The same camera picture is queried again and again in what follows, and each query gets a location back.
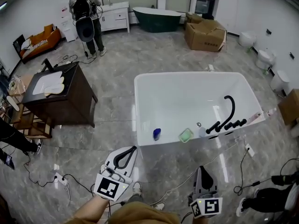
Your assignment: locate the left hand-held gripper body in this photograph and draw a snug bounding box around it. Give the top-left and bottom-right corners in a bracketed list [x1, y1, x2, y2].
[93, 164, 133, 202]

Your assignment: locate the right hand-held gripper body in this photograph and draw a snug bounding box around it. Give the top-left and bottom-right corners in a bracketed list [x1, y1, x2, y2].
[188, 190, 223, 219]

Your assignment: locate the white bathtub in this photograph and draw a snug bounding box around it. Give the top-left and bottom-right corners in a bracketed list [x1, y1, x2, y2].
[134, 71, 266, 160]

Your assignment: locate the person's left forearm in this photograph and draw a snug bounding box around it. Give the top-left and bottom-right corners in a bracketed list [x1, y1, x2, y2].
[74, 194, 110, 224]

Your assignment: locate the person's right forearm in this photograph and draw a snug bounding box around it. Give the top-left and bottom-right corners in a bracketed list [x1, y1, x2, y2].
[193, 216, 211, 224]

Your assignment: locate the dark green bathtub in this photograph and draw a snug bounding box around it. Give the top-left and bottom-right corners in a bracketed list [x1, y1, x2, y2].
[132, 7, 182, 34]

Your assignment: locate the person's left shoe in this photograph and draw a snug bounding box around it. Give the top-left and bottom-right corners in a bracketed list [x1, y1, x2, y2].
[132, 181, 142, 197]

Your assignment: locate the person's shoe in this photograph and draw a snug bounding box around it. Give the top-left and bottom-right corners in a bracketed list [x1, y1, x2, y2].
[132, 181, 142, 197]
[151, 201, 166, 211]

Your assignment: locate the person's brown shirt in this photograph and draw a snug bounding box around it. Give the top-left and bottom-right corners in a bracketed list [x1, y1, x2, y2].
[63, 201, 182, 224]

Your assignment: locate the person's right shoe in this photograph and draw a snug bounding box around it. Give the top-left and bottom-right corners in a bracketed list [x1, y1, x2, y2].
[151, 201, 166, 211]

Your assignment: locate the pale green soap dish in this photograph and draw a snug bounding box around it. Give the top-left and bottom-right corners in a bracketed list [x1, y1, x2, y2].
[178, 127, 195, 143]

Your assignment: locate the black hand shower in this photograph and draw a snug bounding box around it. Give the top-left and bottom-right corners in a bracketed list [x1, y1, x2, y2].
[206, 121, 221, 134]

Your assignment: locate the dark wooden vanity cabinet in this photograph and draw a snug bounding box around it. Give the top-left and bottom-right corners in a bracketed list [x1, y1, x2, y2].
[22, 61, 98, 128]

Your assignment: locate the pink white tube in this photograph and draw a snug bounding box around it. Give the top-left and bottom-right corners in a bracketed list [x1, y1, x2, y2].
[247, 112, 263, 125]

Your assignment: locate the black curved faucet spout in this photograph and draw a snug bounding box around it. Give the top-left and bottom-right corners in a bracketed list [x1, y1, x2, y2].
[216, 95, 235, 132]

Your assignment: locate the wooden shelf rack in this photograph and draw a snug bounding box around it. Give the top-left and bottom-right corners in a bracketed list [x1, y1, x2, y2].
[9, 94, 53, 140]

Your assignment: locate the cream slipper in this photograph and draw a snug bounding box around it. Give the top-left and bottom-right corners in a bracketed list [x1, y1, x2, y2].
[43, 83, 65, 97]
[50, 76, 65, 86]

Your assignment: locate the white sink basin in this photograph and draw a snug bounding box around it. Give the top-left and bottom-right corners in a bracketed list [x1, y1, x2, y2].
[32, 70, 64, 95]

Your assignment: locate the black handheld device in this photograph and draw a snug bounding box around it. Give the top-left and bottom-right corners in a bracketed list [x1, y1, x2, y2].
[0, 148, 15, 170]

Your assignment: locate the brown cardboard box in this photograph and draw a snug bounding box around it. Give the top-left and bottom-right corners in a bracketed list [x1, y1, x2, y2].
[277, 89, 299, 126]

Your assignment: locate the white insole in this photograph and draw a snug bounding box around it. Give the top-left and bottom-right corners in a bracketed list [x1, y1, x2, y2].
[6, 96, 20, 112]

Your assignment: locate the black vanity faucet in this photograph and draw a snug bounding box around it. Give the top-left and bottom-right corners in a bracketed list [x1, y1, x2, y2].
[41, 58, 55, 72]

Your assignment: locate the dark oval padded panel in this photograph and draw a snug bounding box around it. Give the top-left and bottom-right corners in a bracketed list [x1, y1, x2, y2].
[75, 17, 95, 42]

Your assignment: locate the striped black white cushion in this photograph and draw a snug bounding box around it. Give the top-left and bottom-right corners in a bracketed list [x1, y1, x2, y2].
[22, 39, 49, 58]

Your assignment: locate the orange sofa bed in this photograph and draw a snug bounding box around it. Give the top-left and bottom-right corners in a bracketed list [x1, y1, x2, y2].
[13, 24, 62, 64]

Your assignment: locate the white floor standing appliance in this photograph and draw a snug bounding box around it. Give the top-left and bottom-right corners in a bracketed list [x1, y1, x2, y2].
[60, 5, 78, 42]

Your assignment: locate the white vanity cabinet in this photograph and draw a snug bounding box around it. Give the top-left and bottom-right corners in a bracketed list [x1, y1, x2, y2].
[97, 1, 131, 34]

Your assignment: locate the large cardboard box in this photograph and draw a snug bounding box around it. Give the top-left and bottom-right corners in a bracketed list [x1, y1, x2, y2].
[184, 19, 227, 53]

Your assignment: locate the black backpack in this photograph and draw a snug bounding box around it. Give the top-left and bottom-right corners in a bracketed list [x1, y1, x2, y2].
[72, 0, 93, 21]

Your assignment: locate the small cardboard box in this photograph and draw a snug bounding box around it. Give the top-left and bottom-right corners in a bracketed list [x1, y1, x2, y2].
[184, 12, 204, 24]

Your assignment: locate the black cable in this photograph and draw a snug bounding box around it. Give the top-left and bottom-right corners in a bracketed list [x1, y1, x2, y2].
[62, 173, 96, 197]
[23, 154, 58, 188]
[233, 149, 273, 196]

